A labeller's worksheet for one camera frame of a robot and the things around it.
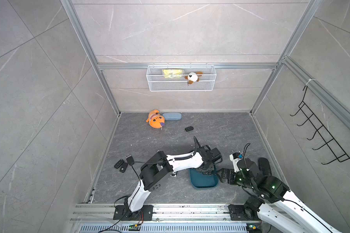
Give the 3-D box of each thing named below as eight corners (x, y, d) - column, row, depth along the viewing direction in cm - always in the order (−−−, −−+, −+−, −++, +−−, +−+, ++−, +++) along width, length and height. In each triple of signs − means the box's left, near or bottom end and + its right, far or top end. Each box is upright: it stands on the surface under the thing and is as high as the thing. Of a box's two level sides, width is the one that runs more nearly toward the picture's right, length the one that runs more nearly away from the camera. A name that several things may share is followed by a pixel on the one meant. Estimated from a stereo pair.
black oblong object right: (259, 175, 88) (262, 173, 85) (257, 159, 95) (259, 156, 92) (269, 177, 87) (272, 175, 85) (266, 161, 94) (268, 158, 92)
